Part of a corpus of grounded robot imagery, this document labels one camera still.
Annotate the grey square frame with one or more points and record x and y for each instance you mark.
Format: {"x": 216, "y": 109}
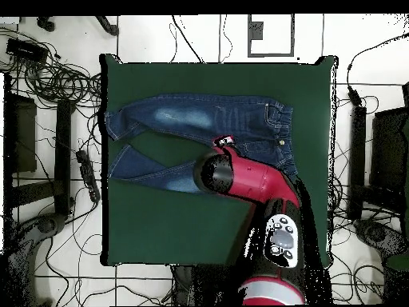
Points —
{"x": 255, "y": 30}

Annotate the black cabinet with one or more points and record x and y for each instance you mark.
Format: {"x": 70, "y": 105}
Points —
{"x": 389, "y": 144}

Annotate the black electronics box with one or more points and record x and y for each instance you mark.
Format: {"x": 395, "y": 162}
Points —
{"x": 25, "y": 49}

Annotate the blue denim jeans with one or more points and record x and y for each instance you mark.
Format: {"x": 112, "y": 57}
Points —
{"x": 191, "y": 118}

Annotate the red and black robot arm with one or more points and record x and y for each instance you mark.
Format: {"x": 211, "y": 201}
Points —
{"x": 252, "y": 179}

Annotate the black upright bar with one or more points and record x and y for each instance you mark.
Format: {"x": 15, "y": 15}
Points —
{"x": 358, "y": 144}

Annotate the black metal column stand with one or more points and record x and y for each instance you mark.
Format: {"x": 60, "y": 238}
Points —
{"x": 183, "y": 284}

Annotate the black power strip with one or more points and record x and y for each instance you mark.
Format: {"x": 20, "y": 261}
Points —
{"x": 88, "y": 174}

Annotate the dark green table cloth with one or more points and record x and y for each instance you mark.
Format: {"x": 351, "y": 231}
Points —
{"x": 159, "y": 224}

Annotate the black frame stand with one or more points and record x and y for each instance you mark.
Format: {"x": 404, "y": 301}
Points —
{"x": 63, "y": 153}

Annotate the black stand foot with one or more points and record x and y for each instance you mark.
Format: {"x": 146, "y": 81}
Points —
{"x": 108, "y": 28}
{"x": 46, "y": 24}

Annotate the black power adapter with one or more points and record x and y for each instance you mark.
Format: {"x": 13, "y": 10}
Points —
{"x": 354, "y": 96}

